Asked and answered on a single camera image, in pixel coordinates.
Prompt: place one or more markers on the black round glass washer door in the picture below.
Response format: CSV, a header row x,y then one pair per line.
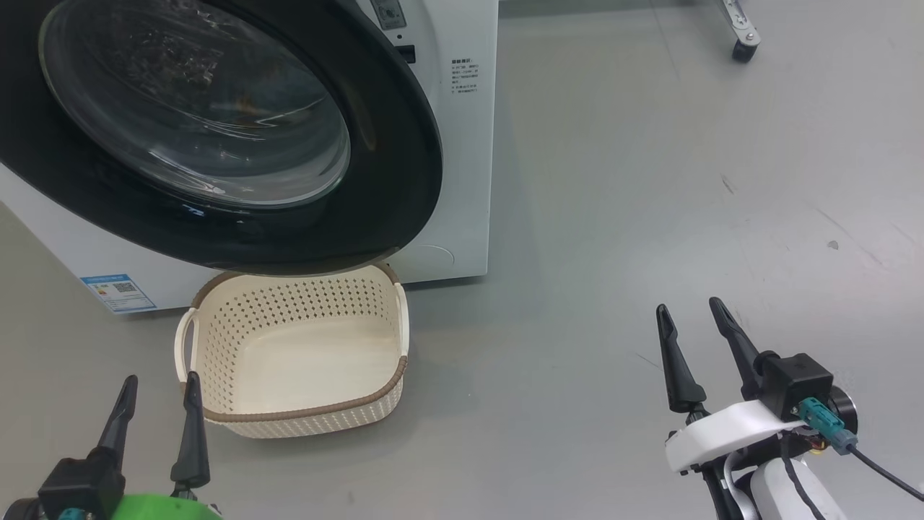
x,y
382,180

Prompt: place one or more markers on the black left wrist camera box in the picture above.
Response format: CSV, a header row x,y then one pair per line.
x,y
79,484

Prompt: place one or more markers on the cream perforated laundry basket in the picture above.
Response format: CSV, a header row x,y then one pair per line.
x,y
310,361

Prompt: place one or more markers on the white front-load washing machine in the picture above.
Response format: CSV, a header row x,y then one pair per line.
x,y
462,180

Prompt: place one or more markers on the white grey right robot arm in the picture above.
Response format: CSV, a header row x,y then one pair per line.
x,y
779,495

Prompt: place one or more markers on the metal frame leg with caster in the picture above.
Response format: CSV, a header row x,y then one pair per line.
x,y
743,40

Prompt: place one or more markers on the blue energy label sticker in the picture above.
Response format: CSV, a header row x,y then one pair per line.
x,y
119,292

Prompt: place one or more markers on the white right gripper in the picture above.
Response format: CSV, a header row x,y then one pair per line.
x,y
722,433

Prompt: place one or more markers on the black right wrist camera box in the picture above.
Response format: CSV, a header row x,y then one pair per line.
x,y
794,383

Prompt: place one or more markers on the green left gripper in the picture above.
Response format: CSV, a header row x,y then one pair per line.
x,y
166,509

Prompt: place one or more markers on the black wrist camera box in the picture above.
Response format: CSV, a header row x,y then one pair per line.
x,y
794,383
79,484

